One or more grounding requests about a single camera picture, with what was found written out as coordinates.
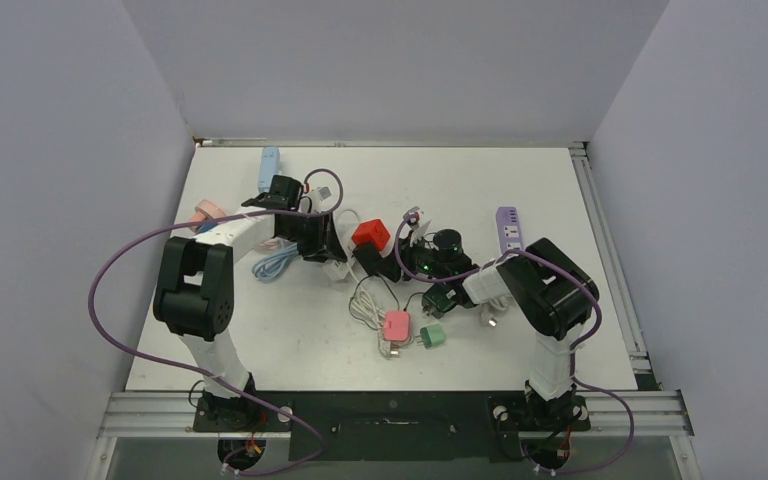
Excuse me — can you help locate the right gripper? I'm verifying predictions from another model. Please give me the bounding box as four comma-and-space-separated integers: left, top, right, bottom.
375, 228, 452, 281

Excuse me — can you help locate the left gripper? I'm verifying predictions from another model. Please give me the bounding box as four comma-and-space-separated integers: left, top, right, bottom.
278, 210, 344, 264

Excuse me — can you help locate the white power strip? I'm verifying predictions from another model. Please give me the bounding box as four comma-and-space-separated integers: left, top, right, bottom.
322, 259, 356, 282

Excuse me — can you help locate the dark green cube socket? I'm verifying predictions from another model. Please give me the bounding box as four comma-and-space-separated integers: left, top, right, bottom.
421, 283, 461, 319

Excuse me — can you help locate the black power adapter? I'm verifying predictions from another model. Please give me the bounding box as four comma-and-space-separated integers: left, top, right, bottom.
352, 243, 402, 283

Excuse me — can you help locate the red pink plug adapter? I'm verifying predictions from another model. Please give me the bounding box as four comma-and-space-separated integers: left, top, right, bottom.
351, 218, 391, 252

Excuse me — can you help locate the light green charger plug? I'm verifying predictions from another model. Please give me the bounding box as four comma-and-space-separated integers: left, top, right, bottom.
419, 324, 447, 349

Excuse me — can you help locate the light blue power strip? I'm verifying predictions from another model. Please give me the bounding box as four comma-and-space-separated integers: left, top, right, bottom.
257, 146, 281, 193

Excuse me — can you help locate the white cord of purple strip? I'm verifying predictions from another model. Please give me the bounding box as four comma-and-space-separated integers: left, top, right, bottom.
477, 298, 514, 329

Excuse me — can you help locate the purple USB power strip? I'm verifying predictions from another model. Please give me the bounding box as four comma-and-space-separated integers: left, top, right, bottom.
495, 206, 524, 253

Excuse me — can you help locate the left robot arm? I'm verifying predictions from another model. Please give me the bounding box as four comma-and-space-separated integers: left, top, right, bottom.
153, 175, 347, 430

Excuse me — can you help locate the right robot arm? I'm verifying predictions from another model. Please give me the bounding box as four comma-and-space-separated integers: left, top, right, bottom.
388, 229, 601, 428

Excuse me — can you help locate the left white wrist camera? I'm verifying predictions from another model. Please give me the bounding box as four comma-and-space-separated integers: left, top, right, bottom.
306, 186, 332, 211

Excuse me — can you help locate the light blue coiled cord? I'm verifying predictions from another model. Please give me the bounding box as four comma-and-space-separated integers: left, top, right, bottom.
251, 239, 302, 285

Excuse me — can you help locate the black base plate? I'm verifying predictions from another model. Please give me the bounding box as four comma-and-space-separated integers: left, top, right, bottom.
192, 391, 591, 469

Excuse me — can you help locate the aluminium table frame rail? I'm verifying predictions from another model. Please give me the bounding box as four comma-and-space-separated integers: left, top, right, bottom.
569, 142, 693, 441

